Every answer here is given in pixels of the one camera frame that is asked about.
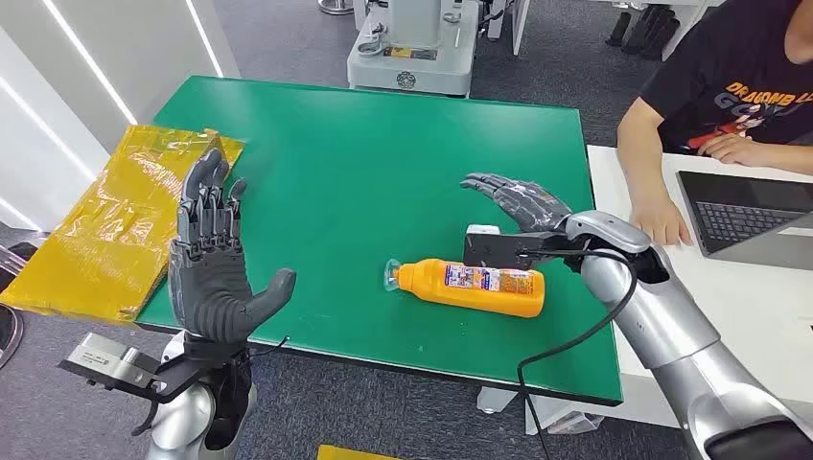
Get black chair base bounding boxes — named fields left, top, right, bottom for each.
left=0, top=241, right=36, bottom=371

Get orange plastic bottle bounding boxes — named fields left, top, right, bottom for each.
left=383, top=257, right=546, bottom=319

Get dark grey laptop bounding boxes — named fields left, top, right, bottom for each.
left=675, top=170, right=813, bottom=272

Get person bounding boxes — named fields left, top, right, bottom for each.
left=616, top=0, right=813, bottom=247

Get yellow sheet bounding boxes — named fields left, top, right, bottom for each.
left=315, top=444, right=402, bottom=460

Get grey white machine base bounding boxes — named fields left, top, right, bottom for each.
left=346, top=0, right=492, bottom=99

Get green table mat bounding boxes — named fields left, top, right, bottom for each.
left=135, top=75, right=624, bottom=407

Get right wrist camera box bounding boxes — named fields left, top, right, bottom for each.
left=462, top=223, right=547, bottom=270

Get black cable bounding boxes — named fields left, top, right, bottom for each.
left=516, top=248, right=639, bottom=460

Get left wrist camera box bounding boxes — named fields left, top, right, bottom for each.
left=58, top=333, right=160, bottom=399

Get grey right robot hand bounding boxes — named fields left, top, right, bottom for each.
left=460, top=172, right=573, bottom=234

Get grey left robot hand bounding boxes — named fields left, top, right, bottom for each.
left=167, top=148, right=298, bottom=346

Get yellow plastic bag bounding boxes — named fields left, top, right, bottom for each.
left=0, top=124, right=246, bottom=325

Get black objects on floor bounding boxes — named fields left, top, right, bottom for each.
left=604, top=5, right=682, bottom=62

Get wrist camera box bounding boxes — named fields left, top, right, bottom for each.
left=462, top=223, right=547, bottom=270
left=58, top=333, right=160, bottom=399

